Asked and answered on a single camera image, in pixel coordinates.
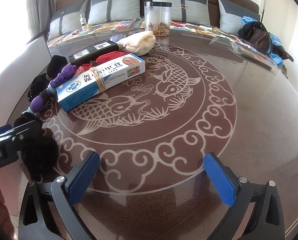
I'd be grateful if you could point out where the purple black plush toy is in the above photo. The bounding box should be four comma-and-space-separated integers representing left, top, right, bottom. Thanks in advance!
14, 55, 77, 181

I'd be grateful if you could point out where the black knit hat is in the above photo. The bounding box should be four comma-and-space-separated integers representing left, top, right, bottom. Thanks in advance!
27, 73, 49, 102

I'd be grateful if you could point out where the red snack bag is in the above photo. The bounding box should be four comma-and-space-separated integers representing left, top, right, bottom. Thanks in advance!
75, 51, 127, 76

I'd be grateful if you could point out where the blue white medicine box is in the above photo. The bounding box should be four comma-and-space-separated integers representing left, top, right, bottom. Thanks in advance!
56, 53, 146, 112

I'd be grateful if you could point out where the black rectangular box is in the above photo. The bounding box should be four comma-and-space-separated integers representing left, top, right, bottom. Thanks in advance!
68, 40, 120, 66

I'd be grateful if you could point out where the cream towel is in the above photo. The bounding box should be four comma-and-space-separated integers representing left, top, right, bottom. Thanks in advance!
116, 31, 156, 56

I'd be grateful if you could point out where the grey board panel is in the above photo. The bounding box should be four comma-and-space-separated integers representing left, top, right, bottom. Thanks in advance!
0, 36, 51, 127

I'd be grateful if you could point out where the far left grey cushion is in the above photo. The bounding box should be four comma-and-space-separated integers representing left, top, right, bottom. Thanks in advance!
48, 0, 90, 40

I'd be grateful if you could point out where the grey cushion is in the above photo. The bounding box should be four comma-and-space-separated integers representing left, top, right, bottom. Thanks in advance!
152, 0, 211, 26
218, 0, 260, 36
48, 0, 90, 40
88, 0, 140, 25

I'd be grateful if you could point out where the small white lotion bottle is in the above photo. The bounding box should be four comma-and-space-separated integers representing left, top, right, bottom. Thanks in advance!
80, 14, 87, 31

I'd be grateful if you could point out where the grey curtain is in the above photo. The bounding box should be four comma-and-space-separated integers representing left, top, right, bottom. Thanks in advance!
26, 0, 56, 36

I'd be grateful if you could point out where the black brown bag pile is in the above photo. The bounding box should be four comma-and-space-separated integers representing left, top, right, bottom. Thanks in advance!
238, 21, 295, 63

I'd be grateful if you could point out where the floral bed cover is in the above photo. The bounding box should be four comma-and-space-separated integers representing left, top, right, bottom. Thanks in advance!
47, 17, 255, 51

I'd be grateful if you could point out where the clear plastic jar black lid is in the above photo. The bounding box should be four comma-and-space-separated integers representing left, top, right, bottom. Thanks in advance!
144, 2, 172, 37

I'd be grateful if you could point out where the far right grey cushion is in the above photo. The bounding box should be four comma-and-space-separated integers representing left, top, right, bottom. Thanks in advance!
218, 0, 260, 36

